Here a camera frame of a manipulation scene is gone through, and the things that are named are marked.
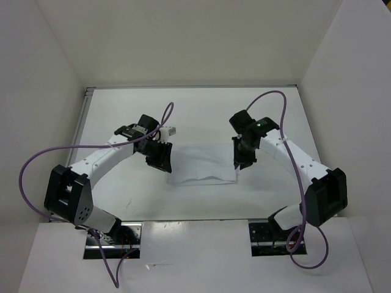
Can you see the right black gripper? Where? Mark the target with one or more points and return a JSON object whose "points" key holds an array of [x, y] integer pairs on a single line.
{"points": [[245, 161]]}

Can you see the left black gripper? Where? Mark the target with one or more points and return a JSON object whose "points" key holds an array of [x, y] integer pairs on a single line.
{"points": [[163, 161]]}

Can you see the white skirt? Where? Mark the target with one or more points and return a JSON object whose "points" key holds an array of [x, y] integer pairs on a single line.
{"points": [[202, 165]]}

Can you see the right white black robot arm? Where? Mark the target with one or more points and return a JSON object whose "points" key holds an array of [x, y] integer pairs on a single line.
{"points": [[325, 190]]}

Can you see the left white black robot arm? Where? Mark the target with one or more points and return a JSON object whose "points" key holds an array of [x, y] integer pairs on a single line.
{"points": [[69, 192]]}

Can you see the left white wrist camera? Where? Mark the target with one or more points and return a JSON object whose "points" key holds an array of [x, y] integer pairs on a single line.
{"points": [[164, 133]]}

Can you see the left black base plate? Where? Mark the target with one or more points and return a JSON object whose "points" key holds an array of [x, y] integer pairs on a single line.
{"points": [[116, 248]]}

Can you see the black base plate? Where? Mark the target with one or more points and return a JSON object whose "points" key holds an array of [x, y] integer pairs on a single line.
{"points": [[116, 248], [267, 242]]}

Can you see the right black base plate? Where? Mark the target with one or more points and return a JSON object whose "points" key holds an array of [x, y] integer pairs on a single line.
{"points": [[267, 242]]}

